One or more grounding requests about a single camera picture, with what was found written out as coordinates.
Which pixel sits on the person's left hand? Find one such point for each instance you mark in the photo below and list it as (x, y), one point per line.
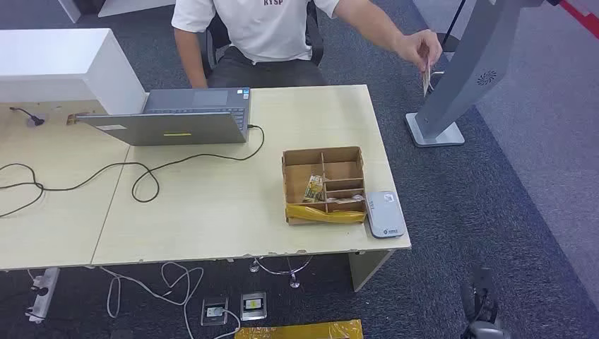
(416, 47)

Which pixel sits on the person's left forearm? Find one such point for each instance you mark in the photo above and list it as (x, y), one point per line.
(367, 21)

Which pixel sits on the person's right forearm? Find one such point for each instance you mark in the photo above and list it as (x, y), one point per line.
(191, 61)

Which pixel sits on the person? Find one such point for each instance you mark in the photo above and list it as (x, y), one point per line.
(267, 28)

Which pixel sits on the grey card reader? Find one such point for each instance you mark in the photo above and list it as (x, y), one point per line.
(384, 215)

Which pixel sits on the grey kiosk stand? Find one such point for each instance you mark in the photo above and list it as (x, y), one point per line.
(472, 56)

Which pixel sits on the red barrier belt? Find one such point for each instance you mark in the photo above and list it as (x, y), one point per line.
(582, 16)

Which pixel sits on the brown wooden organizer box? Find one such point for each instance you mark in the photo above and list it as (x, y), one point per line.
(299, 180)

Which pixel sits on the beige desk leg panel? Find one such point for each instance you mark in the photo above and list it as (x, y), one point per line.
(367, 269)

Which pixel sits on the grey laptop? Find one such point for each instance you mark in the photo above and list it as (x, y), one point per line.
(168, 128)

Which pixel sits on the chrome chair base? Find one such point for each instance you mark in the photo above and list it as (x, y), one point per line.
(294, 280)

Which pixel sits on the yellow plastic bag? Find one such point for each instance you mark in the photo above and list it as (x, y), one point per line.
(299, 331)

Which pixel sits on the white counter block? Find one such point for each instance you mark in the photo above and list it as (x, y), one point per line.
(51, 61)

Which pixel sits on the white power strip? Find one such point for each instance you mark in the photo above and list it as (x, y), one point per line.
(43, 295)

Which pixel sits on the black stanchion post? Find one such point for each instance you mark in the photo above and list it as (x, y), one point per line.
(450, 43)

